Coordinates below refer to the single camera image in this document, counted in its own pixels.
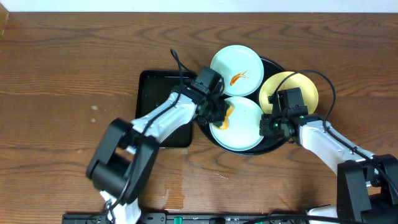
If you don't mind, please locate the orange green sponge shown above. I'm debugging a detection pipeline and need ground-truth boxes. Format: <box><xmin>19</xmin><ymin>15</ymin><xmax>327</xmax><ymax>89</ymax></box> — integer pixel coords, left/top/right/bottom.
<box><xmin>213</xmin><ymin>106</ymin><xmax>234</xmax><ymax>130</ymax></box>

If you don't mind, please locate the stained light blue plate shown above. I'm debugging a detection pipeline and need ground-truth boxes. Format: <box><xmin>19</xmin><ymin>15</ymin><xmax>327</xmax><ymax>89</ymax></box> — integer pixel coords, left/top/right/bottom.
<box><xmin>210</xmin><ymin>45</ymin><xmax>264</xmax><ymax>96</ymax></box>

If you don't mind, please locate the yellow plate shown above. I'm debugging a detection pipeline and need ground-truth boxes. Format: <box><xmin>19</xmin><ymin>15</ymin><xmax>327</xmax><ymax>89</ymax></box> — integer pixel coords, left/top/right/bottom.
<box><xmin>259</xmin><ymin>72</ymin><xmax>318</xmax><ymax>114</ymax></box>

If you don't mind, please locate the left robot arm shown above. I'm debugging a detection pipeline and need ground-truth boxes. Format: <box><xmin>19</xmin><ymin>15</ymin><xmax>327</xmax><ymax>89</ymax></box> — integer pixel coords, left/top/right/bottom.
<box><xmin>86</xmin><ymin>86</ymin><xmax>227</xmax><ymax>223</ymax></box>

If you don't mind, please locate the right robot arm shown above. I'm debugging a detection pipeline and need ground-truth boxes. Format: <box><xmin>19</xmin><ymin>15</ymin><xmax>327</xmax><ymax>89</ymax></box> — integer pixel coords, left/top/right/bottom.
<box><xmin>259</xmin><ymin>114</ymin><xmax>397</xmax><ymax>223</ymax></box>

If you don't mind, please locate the black rectangular water tray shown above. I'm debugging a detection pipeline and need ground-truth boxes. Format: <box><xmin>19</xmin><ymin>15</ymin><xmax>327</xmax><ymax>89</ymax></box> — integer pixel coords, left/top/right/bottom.
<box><xmin>135</xmin><ymin>70</ymin><xmax>193</xmax><ymax>147</ymax></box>

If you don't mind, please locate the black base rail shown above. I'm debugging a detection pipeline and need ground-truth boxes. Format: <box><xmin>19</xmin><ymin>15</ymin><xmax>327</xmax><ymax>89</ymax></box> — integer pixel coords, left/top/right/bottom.
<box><xmin>61</xmin><ymin>212</ymin><xmax>312</xmax><ymax>224</ymax></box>

